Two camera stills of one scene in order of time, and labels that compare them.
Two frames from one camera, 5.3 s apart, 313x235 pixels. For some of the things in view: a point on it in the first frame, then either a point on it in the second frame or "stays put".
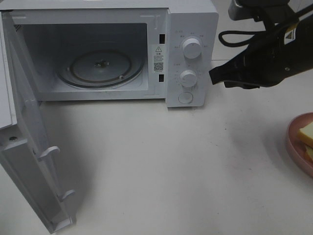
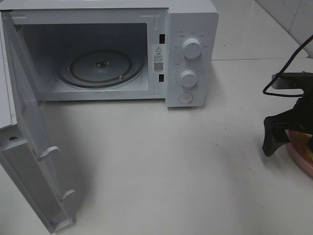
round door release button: [185, 97] stays put
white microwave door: [24, 141] stays put
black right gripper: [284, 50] to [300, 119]
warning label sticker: [159, 58] stays put
